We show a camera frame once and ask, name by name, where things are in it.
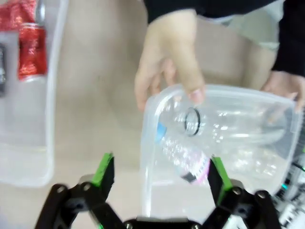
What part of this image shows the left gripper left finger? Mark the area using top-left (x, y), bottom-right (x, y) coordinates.
top-left (35, 152), bottom-right (124, 229)

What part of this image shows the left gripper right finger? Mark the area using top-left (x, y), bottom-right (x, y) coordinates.
top-left (202, 156), bottom-right (281, 229)

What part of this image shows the crushed clear plastic bottle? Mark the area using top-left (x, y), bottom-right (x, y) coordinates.
top-left (209, 143), bottom-right (286, 187)

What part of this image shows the clear bottle blue cap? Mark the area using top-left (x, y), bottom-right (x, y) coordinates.
top-left (154, 121), bottom-right (212, 186)

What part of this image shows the clear bottle black neck ring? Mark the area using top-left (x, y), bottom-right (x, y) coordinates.
top-left (173, 104), bottom-right (289, 153)

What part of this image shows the small clear plastic container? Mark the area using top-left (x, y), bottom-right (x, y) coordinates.
top-left (139, 83), bottom-right (302, 218)

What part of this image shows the red can silver lid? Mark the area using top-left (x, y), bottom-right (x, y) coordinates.
top-left (18, 22), bottom-right (48, 81)

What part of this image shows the black can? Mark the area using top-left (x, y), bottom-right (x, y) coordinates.
top-left (0, 42), bottom-right (8, 98)

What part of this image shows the silver crushed can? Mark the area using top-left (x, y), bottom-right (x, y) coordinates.
top-left (35, 0), bottom-right (46, 27)

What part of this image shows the person's left forearm black sleeve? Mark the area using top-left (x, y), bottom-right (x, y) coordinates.
top-left (271, 0), bottom-right (305, 78)

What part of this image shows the person's left hand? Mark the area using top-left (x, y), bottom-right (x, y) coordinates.
top-left (260, 70), bottom-right (305, 113)

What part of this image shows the person's right hand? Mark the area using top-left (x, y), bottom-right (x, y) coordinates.
top-left (134, 10), bottom-right (207, 112)

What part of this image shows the large clear plastic container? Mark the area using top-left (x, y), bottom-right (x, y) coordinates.
top-left (0, 0), bottom-right (69, 188)

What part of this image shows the person's black top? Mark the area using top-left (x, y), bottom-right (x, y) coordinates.
top-left (144, 0), bottom-right (286, 24)

